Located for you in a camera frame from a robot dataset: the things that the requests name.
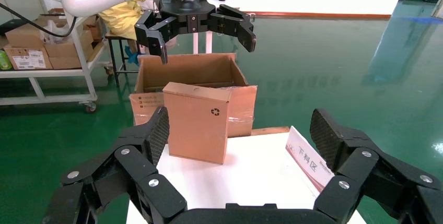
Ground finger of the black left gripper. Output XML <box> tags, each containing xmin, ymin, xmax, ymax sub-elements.
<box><xmin>207</xmin><ymin>4</ymin><xmax>258</xmax><ymax>53</ymax></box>
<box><xmin>134</xmin><ymin>9</ymin><xmax>178</xmax><ymax>65</ymax></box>

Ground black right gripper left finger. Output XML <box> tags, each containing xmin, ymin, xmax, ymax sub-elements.
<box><xmin>41</xmin><ymin>106</ymin><xmax>189</xmax><ymax>224</ymax></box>

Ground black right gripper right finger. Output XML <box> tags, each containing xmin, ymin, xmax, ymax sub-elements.
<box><xmin>309</xmin><ymin>108</ymin><xmax>443</xmax><ymax>224</ymax></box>

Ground small cardboard box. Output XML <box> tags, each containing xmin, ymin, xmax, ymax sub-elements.
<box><xmin>162</xmin><ymin>81</ymin><xmax>232</xmax><ymax>166</ymax></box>

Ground large open cardboard box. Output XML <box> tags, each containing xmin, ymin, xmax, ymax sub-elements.
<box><xmin>129</xmin><ymin>53</ymin><xmax>259</xmax><ymax>138</ymax></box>

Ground plain stacked cardboard box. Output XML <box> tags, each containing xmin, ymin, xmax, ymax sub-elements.
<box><xmin>83</xmin><ymin>15</ymin><xmax>103</xmax><ymax>42</ymax></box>
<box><xmin>36</xmin><ymin>8</ymin><xmax>68</xmax><ymax>26</ymax></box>
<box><xmin>5</xmin><ymin>23</ymin><xmax>45</xmax><ymax>50</ymax></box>
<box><xmin>45</xmin><ymin>30</ymin><xmax>94</xmax><ymax>59</ymax></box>
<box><xmin>48</xmin><ymin>55</ymin><xmax>85</xmax><ymax>70</ymax></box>

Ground cardboard box with shipping label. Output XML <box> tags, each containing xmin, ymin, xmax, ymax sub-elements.
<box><xmin>3</xmin><ymin>46</ymin><xmax>53</xmax><ymax>71</ymax></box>

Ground blue cloth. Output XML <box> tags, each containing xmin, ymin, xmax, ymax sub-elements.
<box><xmin>124</xmin><ymin>45</ymin><xmax>141</xmax><ymax>66</ymax></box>

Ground black metal stool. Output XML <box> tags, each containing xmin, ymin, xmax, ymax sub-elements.
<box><xmin>104</xmin><ymin>31</ymin><xmax>140</xmax><ymax>89</ymax></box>

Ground white red sign placard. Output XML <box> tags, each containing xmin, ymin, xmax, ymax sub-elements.
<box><xmin>285</xmin><ymin>126</ymin><xmax>336</xmax><ymax>193</ymax></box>

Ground white wheeled cart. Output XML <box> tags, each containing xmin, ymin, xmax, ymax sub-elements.
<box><xmin>0</xmin><ymin>8</ymin><xmax>114</xmax><ymax>114</ymax></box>

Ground white plastic bag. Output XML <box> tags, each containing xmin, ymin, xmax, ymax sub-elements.
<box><xmin>43</xmin><ymin>20</ymin><xmax>71</xmax><ymax>45</ymax></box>

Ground wooden board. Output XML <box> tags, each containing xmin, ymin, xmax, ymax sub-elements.
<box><xmin>251</xmin><ymin>127</ymin><xmax>290</xmax><ymax>137</ymax></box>

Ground green bottle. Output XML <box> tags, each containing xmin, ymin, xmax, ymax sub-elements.
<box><xmin>0</xmin><ymin>49</ymin><xmax>13</xmax><ymax>71</ymax></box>

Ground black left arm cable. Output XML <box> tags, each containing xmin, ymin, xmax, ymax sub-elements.
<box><xmin>0</xmin><ymin>3</ymin><xmax>77</xmax><ymax>39</ymax></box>

